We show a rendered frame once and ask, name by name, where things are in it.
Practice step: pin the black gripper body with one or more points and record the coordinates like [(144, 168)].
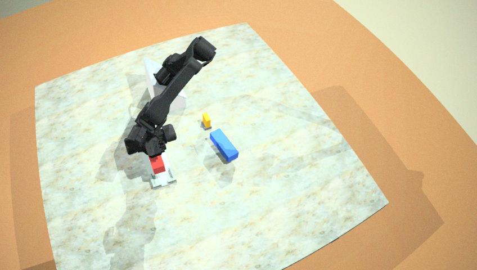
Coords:
[(167, 133)]

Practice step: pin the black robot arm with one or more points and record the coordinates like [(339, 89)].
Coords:
[(175, 73)]

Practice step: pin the blue rectangular plate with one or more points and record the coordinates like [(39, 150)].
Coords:
[(225, 147)]

